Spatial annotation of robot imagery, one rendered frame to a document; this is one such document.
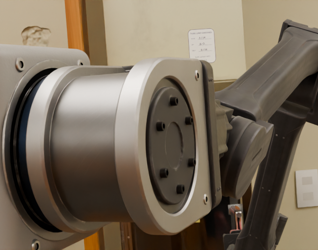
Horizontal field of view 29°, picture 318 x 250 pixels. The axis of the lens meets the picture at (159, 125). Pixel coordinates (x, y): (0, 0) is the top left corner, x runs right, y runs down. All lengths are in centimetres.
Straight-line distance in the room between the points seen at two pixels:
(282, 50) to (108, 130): 48
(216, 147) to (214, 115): 2
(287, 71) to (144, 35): 70
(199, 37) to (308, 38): 58
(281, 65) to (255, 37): 114
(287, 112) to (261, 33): 96
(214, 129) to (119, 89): 12
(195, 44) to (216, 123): 95
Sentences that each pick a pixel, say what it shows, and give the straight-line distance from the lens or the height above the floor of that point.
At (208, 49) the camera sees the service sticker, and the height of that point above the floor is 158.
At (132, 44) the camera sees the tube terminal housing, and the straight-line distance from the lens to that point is 143.
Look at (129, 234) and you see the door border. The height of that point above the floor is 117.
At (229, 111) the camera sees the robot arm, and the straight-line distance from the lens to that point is 58.
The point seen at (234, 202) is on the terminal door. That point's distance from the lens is 146.
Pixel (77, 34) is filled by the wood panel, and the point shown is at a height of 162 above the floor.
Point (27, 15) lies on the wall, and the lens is 189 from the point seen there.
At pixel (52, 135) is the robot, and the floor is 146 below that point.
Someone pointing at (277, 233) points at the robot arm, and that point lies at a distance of 125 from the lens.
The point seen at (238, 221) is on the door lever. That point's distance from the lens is 142.
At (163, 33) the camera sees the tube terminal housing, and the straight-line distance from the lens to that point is 144.
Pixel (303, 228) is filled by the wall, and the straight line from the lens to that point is 199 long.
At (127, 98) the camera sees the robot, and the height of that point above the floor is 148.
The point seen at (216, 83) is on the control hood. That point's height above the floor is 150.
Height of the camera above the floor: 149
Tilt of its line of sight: 3 degrees down
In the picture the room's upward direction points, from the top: 4 degrees counter-clockwise
